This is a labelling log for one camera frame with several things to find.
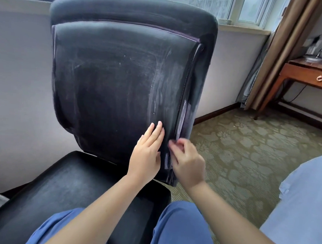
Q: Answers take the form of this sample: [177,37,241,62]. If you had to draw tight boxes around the person's right hand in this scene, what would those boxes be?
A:
[165,138,209,193]

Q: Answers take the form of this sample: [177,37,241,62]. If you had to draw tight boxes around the person's left hand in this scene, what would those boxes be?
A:
[126,119,166,187]

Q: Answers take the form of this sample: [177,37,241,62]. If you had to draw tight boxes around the black leather chair backrest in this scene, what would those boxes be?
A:
[41,0,220,189]

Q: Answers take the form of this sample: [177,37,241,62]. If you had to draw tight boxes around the person's right forearm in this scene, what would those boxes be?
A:
[184,181,297,244]

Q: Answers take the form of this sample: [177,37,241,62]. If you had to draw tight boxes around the dark wooden baseboard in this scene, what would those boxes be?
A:
[268,100,322,125]
[194,100,241,128]

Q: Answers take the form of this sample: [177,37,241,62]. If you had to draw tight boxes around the blue trousers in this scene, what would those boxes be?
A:
[25,192,222,244]

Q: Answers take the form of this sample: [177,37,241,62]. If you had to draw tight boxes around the wooden furniture leg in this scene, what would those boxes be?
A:
[254,71,288,122]

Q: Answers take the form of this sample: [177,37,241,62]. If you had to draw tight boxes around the grey curtain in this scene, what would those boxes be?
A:
[236,36,271,106]

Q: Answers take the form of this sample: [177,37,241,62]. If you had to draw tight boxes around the brown wooden desk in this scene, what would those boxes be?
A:
[254,55,322,124]

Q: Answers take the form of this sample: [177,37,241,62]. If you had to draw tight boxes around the brown curtain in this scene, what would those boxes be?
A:
[243,0,322,114]

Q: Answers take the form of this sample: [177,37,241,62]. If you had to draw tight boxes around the silver desk lamp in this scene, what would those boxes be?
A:
[304,28,322,63]

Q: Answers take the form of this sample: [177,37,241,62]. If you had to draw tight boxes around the wide grey apartment building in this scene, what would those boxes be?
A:
[182,0,235,20]

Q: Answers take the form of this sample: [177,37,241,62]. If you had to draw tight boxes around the beige window sill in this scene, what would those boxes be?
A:
[0,0,273,35]

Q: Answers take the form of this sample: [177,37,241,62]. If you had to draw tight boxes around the black power cable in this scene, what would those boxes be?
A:
[282,82,308,104]

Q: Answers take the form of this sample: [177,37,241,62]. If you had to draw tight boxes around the grey window frame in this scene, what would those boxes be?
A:
[75,0,278,29]

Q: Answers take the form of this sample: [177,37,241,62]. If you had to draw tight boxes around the white wall socket with plug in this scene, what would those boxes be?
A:
[304,36,322,55]

